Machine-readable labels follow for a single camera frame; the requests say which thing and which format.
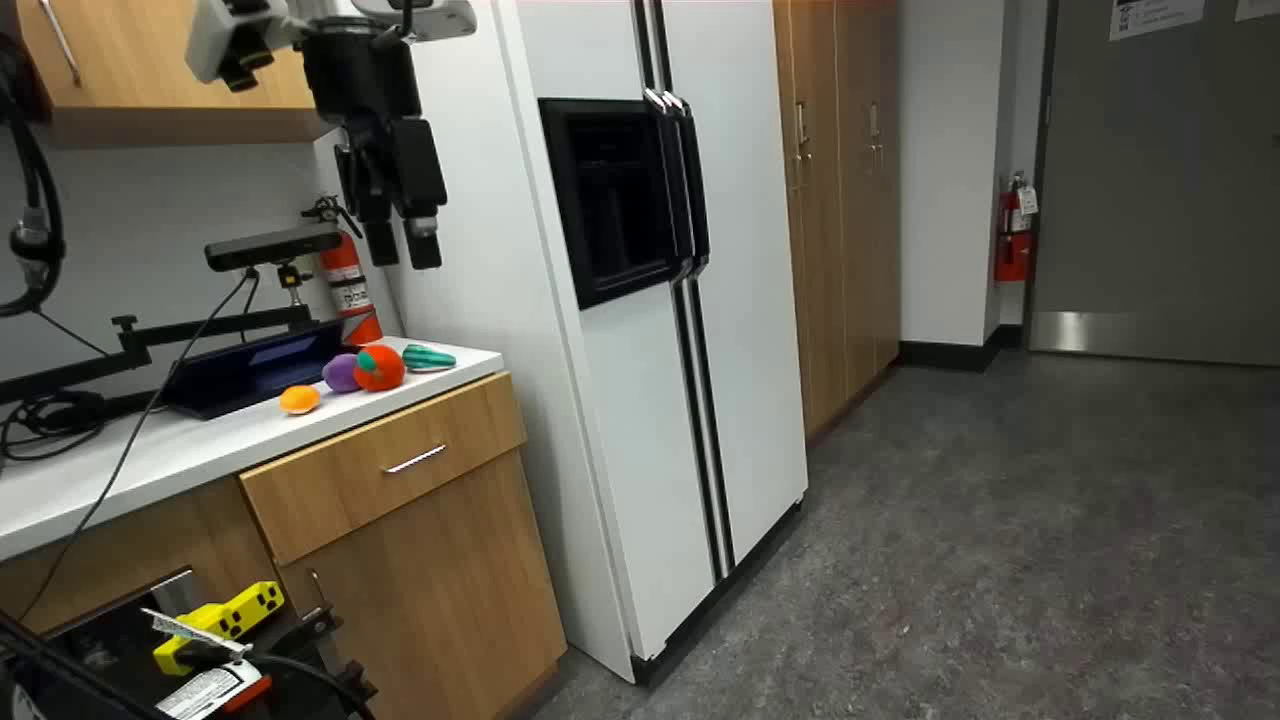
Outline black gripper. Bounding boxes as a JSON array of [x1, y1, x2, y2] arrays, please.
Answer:
[[302, 19, 450, 272]]

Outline wooden drawer white inside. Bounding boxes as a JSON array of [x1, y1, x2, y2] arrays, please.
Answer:
[[236, 370, 533, 568]]

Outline wooden cabinet door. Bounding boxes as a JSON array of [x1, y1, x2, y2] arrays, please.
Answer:
[[276, 449, 574, 720]]

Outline tall wooden cabinet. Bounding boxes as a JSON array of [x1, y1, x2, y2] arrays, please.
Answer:
[[768, 0, 906, 444]]

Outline red white fire extinguisher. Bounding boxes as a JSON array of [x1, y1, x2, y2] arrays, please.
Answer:
[[302, 194, 389, 351]]

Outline teal plush toy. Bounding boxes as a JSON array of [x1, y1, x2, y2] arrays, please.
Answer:
[[401, 341, 461, 376]]

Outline orange red plush toy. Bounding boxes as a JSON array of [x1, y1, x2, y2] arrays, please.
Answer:
[[348, 341, 409, 397]]

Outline purple plush toy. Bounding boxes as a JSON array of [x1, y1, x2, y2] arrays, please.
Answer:
[[321, 349, 365, 399]]

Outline yellow plush toy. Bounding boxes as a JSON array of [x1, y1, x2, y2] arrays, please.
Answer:
[[276, 379, 327, 419]]

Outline dark blue case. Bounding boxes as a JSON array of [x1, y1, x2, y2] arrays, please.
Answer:
[[155, 314, 348, 419]]

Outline black fridge dispenser panel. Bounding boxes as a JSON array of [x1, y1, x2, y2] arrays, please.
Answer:
[[535, 87, 713, 312]]

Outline white refrigerator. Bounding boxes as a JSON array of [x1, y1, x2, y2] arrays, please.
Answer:
[[386, 0, 811, 687]]

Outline yellow power plug block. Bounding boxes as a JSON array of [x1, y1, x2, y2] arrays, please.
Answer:
[[150, 575, 288, 679]]

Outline white printed packet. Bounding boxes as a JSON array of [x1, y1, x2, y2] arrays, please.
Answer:
[[155, 655, 276, 720]]

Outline black robot table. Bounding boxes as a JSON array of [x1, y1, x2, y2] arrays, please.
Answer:
[[0, 604, 379, 720]]

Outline grey metal door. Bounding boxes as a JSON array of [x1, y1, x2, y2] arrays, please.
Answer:
[[1027, 0, 1280, 370]]

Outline white paper notice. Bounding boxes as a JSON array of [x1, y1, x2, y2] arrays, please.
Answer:
[[1109, 0, 1207, 45]]

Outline black stereo camera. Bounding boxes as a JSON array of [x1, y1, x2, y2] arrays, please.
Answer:
[[201, 221, 348, 274]]

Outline silver drawer handle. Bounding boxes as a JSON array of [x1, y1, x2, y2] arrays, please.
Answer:
[[379, 440, 452, 478]]

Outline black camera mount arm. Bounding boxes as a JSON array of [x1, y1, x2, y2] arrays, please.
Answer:
[[0, 304, 315, 404]]

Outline wooden wall cabinet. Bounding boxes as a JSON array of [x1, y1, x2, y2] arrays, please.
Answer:
[[14, 0, 323, 144]]

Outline black fridge door handle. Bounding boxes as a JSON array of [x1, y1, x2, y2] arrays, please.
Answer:
[[627, 0, 725, 584], [649, 0, 740, 575]]

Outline thin black camera cable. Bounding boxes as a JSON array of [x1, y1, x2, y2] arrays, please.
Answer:
[[16, 268, 260, 624]]

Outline coiled black cables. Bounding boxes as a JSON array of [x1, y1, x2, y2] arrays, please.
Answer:
[[0, 382, 111, 462]]

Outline silver cabinet handle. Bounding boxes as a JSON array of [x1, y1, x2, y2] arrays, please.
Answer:
[[35, 0, 83, 90]]

